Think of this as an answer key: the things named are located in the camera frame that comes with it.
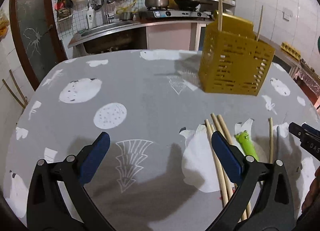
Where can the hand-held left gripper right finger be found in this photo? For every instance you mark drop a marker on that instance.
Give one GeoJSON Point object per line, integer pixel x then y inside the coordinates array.
{"type": "Point", "coordinates": [226, 157]}

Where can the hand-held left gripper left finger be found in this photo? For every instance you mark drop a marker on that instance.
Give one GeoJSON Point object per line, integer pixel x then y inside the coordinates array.
{"type": "Point", "coordinates": [96, 156]}

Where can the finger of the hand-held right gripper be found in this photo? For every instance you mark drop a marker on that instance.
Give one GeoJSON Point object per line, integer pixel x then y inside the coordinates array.
{"type": "Point", "coordinates": [310, 147]}
{"type": "Point", "coordinates": [312, 131]}

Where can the grey chopstick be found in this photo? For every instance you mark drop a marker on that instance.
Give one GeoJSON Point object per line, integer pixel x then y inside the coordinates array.
{"type": "Point", "coordinates": [277, 143]}

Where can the yellow perforated utensil holder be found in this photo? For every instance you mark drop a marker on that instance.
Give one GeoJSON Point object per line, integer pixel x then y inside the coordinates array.
{"type": "Point", "coordinates": [232, 65]}

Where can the person's right hand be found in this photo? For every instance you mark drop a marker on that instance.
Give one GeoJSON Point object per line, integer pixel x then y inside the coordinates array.
{"type": "Point", "coordinates": [312, 196]}

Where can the side counter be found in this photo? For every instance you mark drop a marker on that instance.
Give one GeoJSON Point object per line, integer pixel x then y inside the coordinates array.
{"type": "Point", "coordinates": [287, 57]}

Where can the yellow egg tray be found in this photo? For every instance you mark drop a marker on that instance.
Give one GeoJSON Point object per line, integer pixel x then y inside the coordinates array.
{"type": "Point", "coordinates": [291, 49]}

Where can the bamboo stick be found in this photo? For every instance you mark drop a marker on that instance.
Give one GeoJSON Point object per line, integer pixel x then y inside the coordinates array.
{"type": "Point", "coordinates": [15, 90]}

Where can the pink base cabinet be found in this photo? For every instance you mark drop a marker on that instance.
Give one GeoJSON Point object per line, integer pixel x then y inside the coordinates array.
{"type": "Point", "coordinates": [170, 35]}

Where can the white soap bottle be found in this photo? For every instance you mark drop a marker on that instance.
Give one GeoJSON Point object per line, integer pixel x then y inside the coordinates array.
{"type": "Point", "coordinates": [91, 18]}

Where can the small steel pot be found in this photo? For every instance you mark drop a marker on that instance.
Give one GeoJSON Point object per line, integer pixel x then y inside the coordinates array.
{"type": "Point", "coordinates": [126, 16]}

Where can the steel faucet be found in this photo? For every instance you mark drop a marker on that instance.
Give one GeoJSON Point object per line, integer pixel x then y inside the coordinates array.
{"type": "Point", "coordinates": [106, 8]}

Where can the brown-framed dark door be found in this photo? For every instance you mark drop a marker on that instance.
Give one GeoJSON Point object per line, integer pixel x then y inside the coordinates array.
{"type": "Point", "coordinates": [32, 20]}

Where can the steel gas stove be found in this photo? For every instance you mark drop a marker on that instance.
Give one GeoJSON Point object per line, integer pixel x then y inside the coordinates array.
{"type": "Point", "coordinates": [172, 14]}

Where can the red and black bag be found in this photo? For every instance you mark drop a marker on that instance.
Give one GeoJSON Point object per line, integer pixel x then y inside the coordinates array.
{"type": "Point", "coordinates": [63, 5]}

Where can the black wok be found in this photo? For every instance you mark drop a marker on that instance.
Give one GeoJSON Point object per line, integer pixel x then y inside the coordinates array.
{"type": "Point", "coordinates": [187, 3]}

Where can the steel pot with lid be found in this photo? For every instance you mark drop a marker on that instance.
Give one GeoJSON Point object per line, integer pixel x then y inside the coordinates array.
{"type": "Point", "coordinates": [156, 0]}

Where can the green round wall sign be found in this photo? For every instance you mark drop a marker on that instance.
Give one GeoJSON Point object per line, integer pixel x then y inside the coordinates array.
{"type": "Point", "coordinates": [319, 44]}

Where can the white wall socket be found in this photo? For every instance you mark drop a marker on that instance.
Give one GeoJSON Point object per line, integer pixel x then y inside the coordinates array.
{"type": "Point", "coordinates": [287, 14]}

